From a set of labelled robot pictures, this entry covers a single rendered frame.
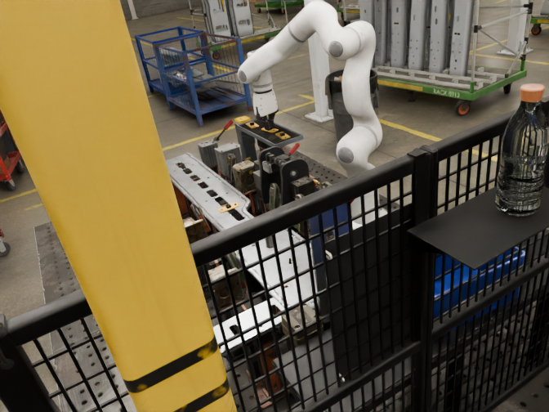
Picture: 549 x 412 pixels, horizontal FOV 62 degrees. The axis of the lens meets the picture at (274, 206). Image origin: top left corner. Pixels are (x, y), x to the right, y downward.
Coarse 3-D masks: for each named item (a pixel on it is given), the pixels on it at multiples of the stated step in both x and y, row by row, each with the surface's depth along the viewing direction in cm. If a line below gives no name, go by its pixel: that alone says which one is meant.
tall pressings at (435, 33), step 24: (360, 0) 565; (384, 0) 568; (408, 0) 563; (432, 0) 511; (456, 0) 488; (384, 24) 581; (408, 24) 576; (432, 24) 522; (456, 24) 497; (384, 48) 596; (408, 48) 588; (432, 48) 533; (456, 48) 508; (456, 72) 517
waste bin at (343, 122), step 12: (336, 72) 451; (372, 72) 440; (336, 84) 419; (372, 84) 420; (336, 96) 428; (372, 96) 426; (336, 108) 438; (336, 120) 447; (348, 120) 436; (336, 132) 457
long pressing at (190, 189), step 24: (168, 168) 222; (192, 168) 218; (192, 192) 195; (216, 192) 192; (240, 192) 188; (216, 216) 174; (264, 240) 155; (288, 240) 152; (264, 264) 143; (288, 264) 141; (312, 264) 139; (288, 288) 131
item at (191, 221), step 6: (186, 222) 164; (192, 222) 164; (198, 222) 164; (186, 228) 163; (192, 228) 164; (198, 228) 165; (204, 228) 166; (186, 234) 163; (192, 234) 165; (198, 234) 166; (204, 234) 167; (192, 240) 166; (198, 270) 172; (204, 276) 174; (204, 282) 175; (204, 294) 177; (210, 294) 179
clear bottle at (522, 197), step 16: (528, 96) 64; (528, 112) 64; (512, 128) 66; (528, 128) 64; (544, 128) 64; (512, 144) 66; (528, 144) 65; (544, 144) 65; (512, 160) 67; (528, 160) 66; (544, 160) 67; (512, 176) 68; (528, 176) 67; (544, 176) 69; (496, 192) 73; (512, 192) 69; (528, 192) 68; (512, 208) 71; (528, 208) 70
